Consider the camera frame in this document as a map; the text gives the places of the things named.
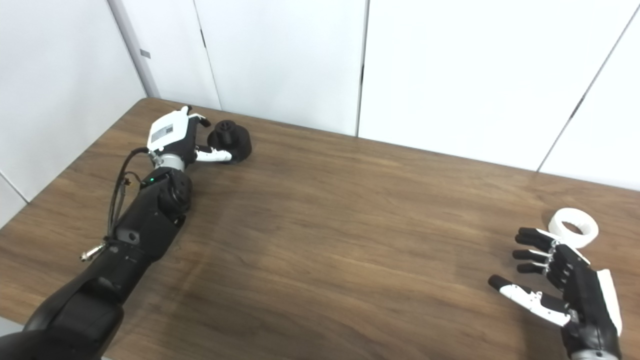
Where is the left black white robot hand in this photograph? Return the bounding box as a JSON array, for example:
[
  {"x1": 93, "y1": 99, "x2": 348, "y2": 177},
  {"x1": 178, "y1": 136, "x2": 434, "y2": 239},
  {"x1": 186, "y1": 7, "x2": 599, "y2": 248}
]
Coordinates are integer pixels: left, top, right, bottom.
[{"x1": 147, "y1": 105, "x2": 234, "y2": 169}]

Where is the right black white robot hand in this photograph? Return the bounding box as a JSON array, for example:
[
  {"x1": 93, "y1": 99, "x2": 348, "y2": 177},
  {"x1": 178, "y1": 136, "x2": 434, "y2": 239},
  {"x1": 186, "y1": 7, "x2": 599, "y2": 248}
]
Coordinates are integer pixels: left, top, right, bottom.
[{"x1": 488, "y1": 227, "x2": 624, "y2": 359}]

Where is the white plastic ring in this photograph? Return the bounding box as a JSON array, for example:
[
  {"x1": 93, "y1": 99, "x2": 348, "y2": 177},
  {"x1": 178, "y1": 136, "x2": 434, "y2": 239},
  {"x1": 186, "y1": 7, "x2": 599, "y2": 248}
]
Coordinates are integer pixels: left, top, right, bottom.
[{"x1": 548, "y1": 207, "x2": 600, "y2": 250}]

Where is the round black plastic part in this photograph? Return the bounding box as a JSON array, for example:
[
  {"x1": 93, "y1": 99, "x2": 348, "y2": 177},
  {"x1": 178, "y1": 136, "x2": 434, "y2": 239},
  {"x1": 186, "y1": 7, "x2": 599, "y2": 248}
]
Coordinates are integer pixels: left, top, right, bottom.
[{"x1": 206, "y1": 120, "x2": 253, "y2": 164}]

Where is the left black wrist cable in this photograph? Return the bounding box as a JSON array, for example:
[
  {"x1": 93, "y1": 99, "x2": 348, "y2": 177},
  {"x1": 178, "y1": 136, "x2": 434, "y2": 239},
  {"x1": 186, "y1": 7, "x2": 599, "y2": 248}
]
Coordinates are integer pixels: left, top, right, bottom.
[{"x1": 79, "y1": 146, "x2": 151, "y2": 262}]

